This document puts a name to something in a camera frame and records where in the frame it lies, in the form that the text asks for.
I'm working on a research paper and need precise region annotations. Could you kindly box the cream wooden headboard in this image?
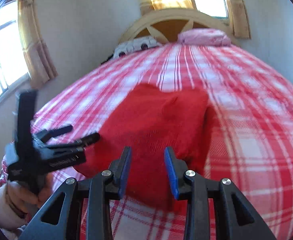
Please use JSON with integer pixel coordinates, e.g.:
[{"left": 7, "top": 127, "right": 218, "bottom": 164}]
[{"left": 118, "top": 8, "right": 240, "bottom": 47}]

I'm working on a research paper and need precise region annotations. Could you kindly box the beige patterned curtain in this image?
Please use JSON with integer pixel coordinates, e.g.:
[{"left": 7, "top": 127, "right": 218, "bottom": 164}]
[{"left": 221, "top": 0, "right": 251, "bottom": 40}]

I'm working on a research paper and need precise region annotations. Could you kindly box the red knitted sweater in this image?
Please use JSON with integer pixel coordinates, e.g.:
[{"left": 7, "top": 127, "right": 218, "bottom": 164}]
[{"left": 74, "top": 83, "right": 212, "bottom": 210}]

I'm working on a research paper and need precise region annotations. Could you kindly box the side window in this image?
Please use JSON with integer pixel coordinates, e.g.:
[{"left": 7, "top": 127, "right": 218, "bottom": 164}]
[{"left": 0, "top": 0, "right": 30, "bottom": 117}]

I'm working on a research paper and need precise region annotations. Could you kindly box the white black patterned pillow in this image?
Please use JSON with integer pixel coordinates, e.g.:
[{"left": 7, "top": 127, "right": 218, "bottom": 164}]
[{"left": 113, "top": 36, "right": 162, "bottom": 58}]

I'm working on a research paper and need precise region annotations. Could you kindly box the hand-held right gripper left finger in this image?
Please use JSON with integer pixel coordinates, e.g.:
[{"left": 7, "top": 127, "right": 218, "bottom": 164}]
[{"left": 19, "top": 146, "right": 132, "bottom": 240}]

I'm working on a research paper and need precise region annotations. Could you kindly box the person's left hand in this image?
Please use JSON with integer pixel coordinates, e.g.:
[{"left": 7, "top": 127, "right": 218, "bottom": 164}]
[{"left": 8, "top": 177, "right": 53, "bottom": 214}]

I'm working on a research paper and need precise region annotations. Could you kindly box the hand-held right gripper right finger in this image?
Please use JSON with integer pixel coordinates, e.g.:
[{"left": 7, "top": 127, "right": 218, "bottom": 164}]
[{"left": 164, "top": 147, "right": 276, "bottom": 240}]

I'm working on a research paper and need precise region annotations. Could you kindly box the pink pillow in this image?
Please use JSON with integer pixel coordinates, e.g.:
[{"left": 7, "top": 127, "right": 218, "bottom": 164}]
[{"left": 178, "top": 28, "right": 231, "bottom": 47}]

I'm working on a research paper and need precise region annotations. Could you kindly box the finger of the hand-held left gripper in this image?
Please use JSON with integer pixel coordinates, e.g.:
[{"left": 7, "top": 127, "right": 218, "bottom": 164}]
[
  {"left": 50, "top": 132, "right": 101, "bottom": 153},
  {"left": 40, "top": 124, "right": 73, "bottom": 141}
]

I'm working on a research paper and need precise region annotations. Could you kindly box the beige side window curtain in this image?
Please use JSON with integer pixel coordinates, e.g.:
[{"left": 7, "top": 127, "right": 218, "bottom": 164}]
[{"left": 16, "top": 0, "right": 58, "bottom": 90}]

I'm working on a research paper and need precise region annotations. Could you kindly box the red plaid blanket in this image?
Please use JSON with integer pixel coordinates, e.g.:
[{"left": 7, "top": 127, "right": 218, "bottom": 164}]
[{"left": 0, "top": 42, "right": 293, "bottom": 240}]

